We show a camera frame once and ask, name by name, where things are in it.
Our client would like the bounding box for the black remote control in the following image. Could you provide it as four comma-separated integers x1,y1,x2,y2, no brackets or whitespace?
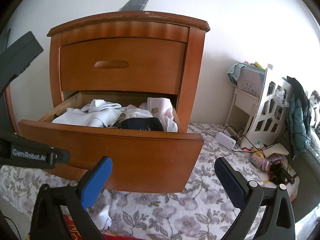
118,0,149,11

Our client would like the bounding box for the black cable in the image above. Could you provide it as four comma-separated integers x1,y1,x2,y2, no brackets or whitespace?
222,125,288,153

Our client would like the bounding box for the colourful toy pile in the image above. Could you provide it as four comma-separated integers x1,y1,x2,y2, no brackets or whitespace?
249,151,289,172

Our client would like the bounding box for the red floral blanket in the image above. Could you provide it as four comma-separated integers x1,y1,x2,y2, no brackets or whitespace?
61,213,141,240

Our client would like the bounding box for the pink pineapple sock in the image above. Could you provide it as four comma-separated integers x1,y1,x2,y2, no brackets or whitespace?
146,98,174,120

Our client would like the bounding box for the wooden drawer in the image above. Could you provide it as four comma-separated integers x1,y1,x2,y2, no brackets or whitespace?
18,91,203,193
60,38,185,94

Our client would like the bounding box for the white garment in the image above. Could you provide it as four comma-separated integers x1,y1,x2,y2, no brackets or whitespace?
52,108,121,128

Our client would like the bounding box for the wooden nightstand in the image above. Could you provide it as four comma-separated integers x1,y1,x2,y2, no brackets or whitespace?
46,10,211,133

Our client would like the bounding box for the white power adapter box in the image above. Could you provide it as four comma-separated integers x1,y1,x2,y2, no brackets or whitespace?
215,132,236,150

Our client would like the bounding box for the white hello kitty sock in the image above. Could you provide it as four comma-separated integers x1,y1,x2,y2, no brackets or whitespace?
81,99,121,113

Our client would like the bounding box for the teal jacket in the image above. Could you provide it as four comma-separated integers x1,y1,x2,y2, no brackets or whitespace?
286,76,311,159

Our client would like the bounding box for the small white bedside shelf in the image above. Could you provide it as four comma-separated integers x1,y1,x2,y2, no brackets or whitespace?
225,63,265,134

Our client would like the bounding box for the navy embroidered sock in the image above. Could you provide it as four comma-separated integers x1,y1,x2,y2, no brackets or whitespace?
120,118,164,132

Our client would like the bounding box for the grey floral quilt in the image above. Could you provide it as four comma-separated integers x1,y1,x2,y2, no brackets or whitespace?
0,122,281,240

